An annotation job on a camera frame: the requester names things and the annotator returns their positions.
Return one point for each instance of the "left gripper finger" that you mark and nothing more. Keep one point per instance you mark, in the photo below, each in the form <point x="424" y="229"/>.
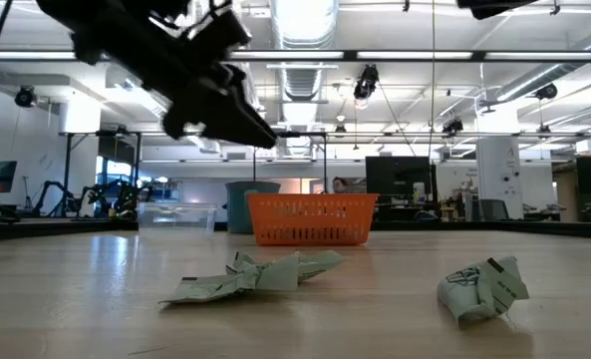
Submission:
<point x="247" y="102"/>
<point x="225" y="122"/>

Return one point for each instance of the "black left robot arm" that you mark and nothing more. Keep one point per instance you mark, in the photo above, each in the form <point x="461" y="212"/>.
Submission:
<point x="100" y="20"/>

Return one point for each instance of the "black background robot arm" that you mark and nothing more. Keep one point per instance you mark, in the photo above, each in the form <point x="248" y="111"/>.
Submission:
<point x="51" y="187"/>

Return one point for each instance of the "clear plastic container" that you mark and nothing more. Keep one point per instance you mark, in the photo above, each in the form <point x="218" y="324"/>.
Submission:
<point x="175" y="219"/>

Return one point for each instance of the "black overhead light bar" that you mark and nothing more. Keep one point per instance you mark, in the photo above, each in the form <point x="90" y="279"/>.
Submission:
<point x="350" y="55"/>

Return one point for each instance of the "person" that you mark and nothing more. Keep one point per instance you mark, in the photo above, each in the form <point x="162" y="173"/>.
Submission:
<point x="340" y="185"/>

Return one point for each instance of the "orange plastic basket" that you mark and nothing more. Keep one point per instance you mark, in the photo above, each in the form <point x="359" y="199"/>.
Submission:
<point x="312" y="219"/>

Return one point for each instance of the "white building column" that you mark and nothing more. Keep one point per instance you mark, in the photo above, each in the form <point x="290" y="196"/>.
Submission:
<point x="499" y="164"/>

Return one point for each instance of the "green chair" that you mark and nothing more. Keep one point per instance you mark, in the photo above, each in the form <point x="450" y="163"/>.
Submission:
<point x="492" y="209"/>

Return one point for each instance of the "black background gantry frame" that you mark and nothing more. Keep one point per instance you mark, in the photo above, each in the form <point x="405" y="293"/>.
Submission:
<point x="315" y="134"/>

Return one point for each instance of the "silver ceiling duct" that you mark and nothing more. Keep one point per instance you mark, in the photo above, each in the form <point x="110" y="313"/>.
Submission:
<point x="302" y="20"/>

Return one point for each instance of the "hanging black camera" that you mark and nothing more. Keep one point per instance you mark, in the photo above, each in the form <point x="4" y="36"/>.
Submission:
<point x="453" y="125"/>
<point x="366" y="82"/>
<point x="546" y="91"/>
<point x="25" y="96"/>

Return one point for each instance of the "black background stand frame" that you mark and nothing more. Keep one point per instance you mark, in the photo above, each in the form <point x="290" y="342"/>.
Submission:
<point x="67" y="169"/>

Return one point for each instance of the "black aluminium table frame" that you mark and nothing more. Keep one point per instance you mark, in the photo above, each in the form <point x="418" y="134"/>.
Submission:
<point x="474" y="227"/>

